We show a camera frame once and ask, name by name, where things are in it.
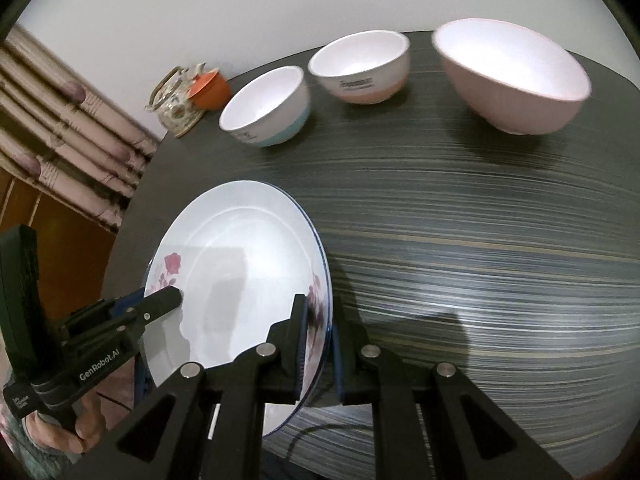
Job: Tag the orange lidded tea cup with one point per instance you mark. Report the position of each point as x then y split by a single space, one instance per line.
212 92

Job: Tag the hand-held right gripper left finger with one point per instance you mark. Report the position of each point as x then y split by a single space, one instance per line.
300 345

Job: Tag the white bowl with pink base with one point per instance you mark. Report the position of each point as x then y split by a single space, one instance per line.
370 85

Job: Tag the person's left forearm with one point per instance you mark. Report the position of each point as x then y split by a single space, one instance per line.
10 440

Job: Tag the floral ceramic teapot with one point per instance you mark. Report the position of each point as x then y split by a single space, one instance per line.
175 105

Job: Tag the large pink bowl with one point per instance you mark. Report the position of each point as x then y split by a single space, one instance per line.
500 105

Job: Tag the white plate with pink flowers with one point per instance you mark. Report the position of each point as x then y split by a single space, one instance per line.
240 240

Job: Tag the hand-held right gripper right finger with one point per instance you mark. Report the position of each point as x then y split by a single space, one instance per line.
340 375

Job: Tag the beige patterned curtain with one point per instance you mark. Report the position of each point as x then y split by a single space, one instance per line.
65 125

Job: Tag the white bowl with blue base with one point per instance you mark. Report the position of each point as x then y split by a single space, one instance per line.
280 110

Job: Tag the brown wooden panel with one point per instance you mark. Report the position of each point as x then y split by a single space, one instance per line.
60 250

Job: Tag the person's left hand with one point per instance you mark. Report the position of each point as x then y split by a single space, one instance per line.
65 435

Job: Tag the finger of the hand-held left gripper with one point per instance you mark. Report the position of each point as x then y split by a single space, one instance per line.
155 305
125 305

